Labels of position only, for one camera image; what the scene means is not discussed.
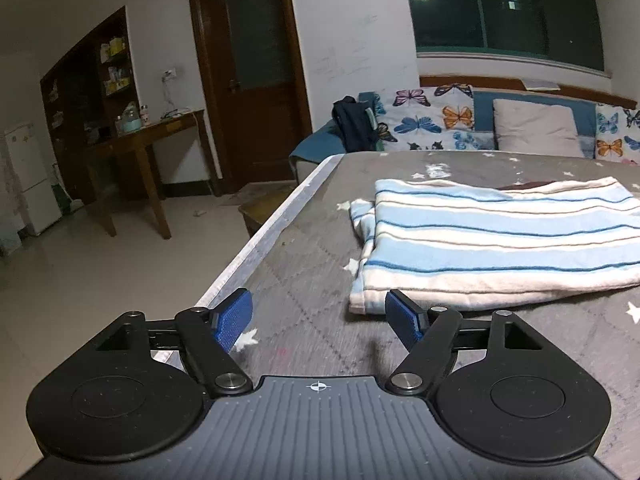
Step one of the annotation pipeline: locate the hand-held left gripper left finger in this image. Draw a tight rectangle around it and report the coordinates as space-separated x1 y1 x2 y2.
94 288 254 397

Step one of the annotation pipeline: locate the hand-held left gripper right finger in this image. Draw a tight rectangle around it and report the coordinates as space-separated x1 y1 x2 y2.
385 289 546 396

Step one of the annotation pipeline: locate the blue white striped towel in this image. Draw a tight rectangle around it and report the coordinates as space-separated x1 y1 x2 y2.
348 176 640 315

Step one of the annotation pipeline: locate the grey star print bed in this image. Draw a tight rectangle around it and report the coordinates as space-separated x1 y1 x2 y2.
152 152 640 480

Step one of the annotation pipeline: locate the low wooden stool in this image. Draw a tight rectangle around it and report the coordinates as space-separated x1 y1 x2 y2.
237 194 297 239

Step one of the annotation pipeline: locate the brown doormat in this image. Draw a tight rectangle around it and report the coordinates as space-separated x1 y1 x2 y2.
220 182 297 207

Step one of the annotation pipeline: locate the blue blanket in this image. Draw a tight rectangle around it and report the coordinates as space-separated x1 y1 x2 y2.
289 119 351 167

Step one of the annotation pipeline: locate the large butterfly print pillow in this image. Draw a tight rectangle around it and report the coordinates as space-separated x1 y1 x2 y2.
372 83 476 152

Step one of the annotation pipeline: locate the dark backpack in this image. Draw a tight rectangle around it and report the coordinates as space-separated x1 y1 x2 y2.
332 96 385 154

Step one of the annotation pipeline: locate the brown wooden table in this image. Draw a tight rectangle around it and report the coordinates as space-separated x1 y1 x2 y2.
80 108 207 240

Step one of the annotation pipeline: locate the blue headboard cushion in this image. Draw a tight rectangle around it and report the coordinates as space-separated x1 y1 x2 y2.
472 89 598 152

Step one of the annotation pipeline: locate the teal white kettle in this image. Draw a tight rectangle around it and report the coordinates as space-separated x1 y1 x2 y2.
116 102 144 136

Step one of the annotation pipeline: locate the plain grey pillow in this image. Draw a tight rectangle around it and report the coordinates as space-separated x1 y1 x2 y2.
492 98 585 157

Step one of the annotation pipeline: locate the brown wooden door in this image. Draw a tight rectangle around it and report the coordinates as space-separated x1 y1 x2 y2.
186 0 314 196

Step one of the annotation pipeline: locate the white refrigerator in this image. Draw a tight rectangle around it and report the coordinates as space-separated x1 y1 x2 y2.
4 121 64 237

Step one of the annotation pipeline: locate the wooden headboard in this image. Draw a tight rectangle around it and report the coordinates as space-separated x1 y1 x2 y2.
419 75 640 110

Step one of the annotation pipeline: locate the dark wooden shelf cabinet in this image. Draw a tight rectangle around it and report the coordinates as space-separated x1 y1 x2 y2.
40 6 147 202

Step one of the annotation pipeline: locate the small butterfly print pillow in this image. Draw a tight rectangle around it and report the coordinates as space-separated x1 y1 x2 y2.
594 102 640 166

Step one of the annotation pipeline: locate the green framed window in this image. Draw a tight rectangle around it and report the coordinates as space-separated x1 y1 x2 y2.
401 0 614 73

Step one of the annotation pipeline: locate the white charging cable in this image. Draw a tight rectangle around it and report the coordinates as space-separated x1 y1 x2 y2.
161 78 207 133

